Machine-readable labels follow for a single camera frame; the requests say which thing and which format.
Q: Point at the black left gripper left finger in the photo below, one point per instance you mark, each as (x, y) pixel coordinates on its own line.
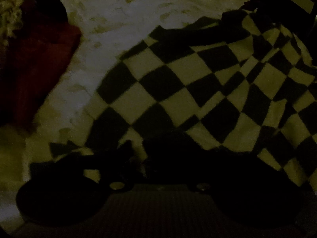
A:
(65, 200)

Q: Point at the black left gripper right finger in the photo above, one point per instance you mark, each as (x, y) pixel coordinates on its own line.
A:
(264, 204)

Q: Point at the black white checkered garment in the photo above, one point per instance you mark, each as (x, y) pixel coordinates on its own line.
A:
(234, 95)

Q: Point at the dark red pillow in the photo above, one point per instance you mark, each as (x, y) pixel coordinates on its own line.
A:
(35, 59)

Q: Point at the white floral bed sheet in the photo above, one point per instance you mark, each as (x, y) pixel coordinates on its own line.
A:
(109, 28)

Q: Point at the patterned cartoon blanket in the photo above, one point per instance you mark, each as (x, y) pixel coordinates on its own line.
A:
(10, 19)

